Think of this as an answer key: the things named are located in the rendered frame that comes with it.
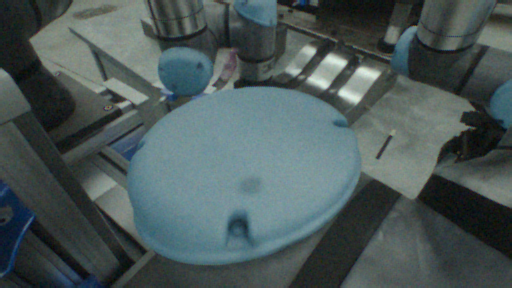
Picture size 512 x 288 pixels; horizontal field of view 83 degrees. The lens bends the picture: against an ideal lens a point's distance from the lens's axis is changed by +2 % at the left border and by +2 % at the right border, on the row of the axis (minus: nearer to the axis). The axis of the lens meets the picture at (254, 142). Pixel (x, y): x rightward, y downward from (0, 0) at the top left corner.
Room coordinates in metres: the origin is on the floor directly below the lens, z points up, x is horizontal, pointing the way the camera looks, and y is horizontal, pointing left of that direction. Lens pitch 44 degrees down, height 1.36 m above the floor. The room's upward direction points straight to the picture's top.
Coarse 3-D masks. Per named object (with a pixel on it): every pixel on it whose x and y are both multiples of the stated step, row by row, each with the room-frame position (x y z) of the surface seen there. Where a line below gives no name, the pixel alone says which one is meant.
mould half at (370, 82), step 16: (304, 48) 0.89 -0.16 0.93; (304, 64) 0.83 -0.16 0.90; (320, 64) 0.81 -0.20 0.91; (336, 64) 0.79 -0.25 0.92; (368, 64) 0.77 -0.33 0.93; (384, 64) 0.77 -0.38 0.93; (288, 80) 0.77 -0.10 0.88; (320, 80) 0.75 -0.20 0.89; (352, 80) 0.72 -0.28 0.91; (368, 80) 0.71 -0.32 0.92; (384, 80) 0.77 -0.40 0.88; (336, 96) 0.68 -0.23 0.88; (352, 96) 0.67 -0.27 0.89; (368, 96) 0.70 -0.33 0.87; (352, 112) 0.64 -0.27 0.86
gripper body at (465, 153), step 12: (492, 120) 0.38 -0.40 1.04; (468, 132) 0.42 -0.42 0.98; (480, 132) 0.40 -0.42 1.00; (492, 132) 0.37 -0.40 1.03; (504, 132) 0.35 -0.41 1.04; (468, 144) 0.38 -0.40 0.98; (480, 144) 0.37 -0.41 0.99; (492, 144) 0.37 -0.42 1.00; (468, 156) 0.37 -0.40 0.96; (480, 156) 0.36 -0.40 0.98
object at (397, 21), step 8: (400, 8) 1.13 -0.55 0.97; (408, 8) 1.13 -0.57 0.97; (392, 16) 1.15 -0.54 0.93; (400, 16) 1.13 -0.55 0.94; (408, 16) 1.14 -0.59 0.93; (392, 24) 1.14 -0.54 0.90; (400, 24) 1.13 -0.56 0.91; (392, 32) 1.13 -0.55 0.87; (400, 32) 1.13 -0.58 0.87; (384, 40) 1.15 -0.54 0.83; (392, 40) 1.13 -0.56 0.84; (376, 48) 1.16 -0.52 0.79; (384, 48) 1.12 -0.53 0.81; (392, 48) 1.11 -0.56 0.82
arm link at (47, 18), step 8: (40, 0) 0.49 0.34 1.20; (48, 0) 0.51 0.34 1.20; (56, 0) 0.52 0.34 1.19; (64, 0) 0.55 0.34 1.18; (72, 0) 0.59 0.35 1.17; (40, 8) 0.48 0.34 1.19; (48, 8) 0.50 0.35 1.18; (56, 8) 0.53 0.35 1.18; (64, 8) 0.56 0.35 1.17; (48, 16) 0.50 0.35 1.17; (56, 16) 0.54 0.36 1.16; (48, 24) 0.52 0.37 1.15
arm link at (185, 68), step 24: (144, 0) 0.39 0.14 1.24; (168, 0) 0.37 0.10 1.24; (192, 0) 0.39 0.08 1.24; (168, 24) 0.37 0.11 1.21; (192, 24) 0.38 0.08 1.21; (168, 48) 0.37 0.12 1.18; (192, 48) 0.37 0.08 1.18; (216, 48) 0.44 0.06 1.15; (168, 72) 0.35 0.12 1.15; (192, 72) 0.35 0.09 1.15; (192, 96) 0.36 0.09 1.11
